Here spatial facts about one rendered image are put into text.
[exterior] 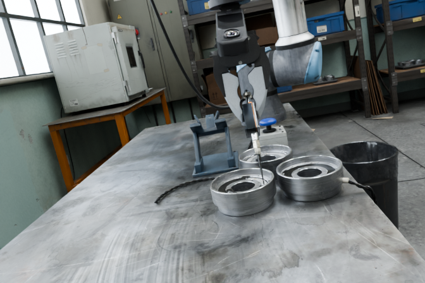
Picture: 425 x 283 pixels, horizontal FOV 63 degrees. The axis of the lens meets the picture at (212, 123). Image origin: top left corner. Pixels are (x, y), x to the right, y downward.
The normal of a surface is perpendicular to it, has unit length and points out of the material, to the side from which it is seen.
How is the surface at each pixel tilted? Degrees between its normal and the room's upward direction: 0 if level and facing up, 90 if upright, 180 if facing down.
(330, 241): 0
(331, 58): 90
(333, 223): 0
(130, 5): 90
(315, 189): 90
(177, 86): 90
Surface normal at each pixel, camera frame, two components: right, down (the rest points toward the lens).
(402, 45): -0.08, 0.21
